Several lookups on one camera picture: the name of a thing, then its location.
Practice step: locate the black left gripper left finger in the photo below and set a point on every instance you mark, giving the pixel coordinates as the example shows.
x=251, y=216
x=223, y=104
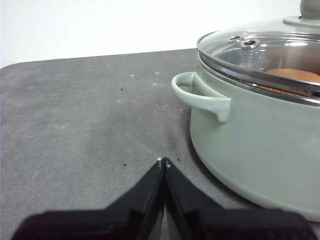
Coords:
x=105, y=220

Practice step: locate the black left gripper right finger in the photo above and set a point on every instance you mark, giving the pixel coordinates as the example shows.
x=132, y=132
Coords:
x=225, y=222

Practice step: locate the brown potato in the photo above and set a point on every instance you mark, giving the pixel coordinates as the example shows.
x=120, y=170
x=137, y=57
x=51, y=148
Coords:
x=292, y=77

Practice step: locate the glass lid with green knob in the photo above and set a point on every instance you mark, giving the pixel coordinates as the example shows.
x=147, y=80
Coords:
x=275, y=50

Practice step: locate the pale green electric pot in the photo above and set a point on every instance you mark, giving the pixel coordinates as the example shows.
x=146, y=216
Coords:
x=250, y=140

